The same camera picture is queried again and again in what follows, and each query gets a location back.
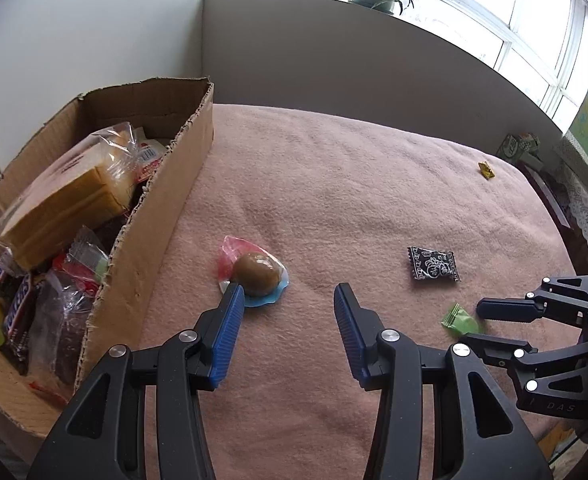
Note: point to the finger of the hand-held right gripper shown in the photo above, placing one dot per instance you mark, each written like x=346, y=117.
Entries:
x=494, y=346
x=504, y=309

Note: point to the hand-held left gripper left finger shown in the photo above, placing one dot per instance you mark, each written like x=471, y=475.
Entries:
x=228, y=330

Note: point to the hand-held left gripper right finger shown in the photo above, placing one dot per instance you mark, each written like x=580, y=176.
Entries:
x=349, y=330

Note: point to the green candy packet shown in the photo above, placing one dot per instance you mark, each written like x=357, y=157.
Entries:
x=459, y=321

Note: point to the brown egg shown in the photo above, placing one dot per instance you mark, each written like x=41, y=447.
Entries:
x=255, y=272

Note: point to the cardboard box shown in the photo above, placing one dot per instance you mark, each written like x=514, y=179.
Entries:
x=153, y=200

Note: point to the clear dark candy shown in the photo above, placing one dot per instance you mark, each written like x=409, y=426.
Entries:
x=63, y=320

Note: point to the packaged sliced bread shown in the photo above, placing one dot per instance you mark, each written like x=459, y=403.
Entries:
x=68, y=195

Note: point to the brown chocolate bar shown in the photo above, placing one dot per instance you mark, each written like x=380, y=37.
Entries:
x=18, y=315

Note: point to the small black patterned packet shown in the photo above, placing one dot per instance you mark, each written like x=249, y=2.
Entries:
x=433, y=264

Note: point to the dark red side table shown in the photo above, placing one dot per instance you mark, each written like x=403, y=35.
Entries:
x=544, y=190

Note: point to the white lace cloth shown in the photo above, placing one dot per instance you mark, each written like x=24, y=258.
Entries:
x=586, y=210

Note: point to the pink blanket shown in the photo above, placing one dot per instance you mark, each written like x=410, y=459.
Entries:
x=334, y=200

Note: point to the yellow wrapped candy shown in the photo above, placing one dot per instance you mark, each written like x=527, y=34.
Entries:
x=486, y=170

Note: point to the green and white carton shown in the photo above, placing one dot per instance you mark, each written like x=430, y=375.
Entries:
x=516, y=146

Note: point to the window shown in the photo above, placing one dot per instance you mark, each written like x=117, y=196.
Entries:
x=479, y=10

